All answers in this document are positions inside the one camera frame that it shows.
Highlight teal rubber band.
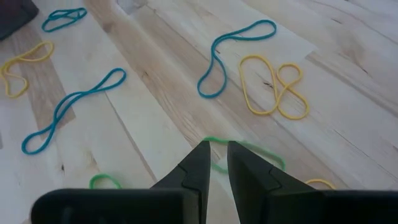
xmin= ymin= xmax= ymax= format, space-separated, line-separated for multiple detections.
xmin=41 ymin=7 xmax=88 ymax=33
xmin=21 ymin=67 xmax=127 ymax=156
xmin=197 ymin=19 xmax=277 ymax=99

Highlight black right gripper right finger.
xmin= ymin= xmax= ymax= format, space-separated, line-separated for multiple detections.
xmin=226 ymin=141 xmax=398 ymax=224

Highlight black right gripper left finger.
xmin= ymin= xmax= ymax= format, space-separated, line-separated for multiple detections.
xmin=30 ymin=140 xmax=211 ymax=224

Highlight green rubber band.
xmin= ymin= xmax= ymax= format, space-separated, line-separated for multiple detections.
xmin=89 ymin=173 xmax=123 ymax=190
xmin=203 ymin=136 xmax=286 ymax=175

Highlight yellow rubber band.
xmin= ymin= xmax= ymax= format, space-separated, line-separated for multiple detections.
xmin=0 ymin=40 xmax=55 ymax=99
xmin=238 ymin=54 xmax=310 ymax=121
xmin=305 ymin=178 xmax=337 ymax=190

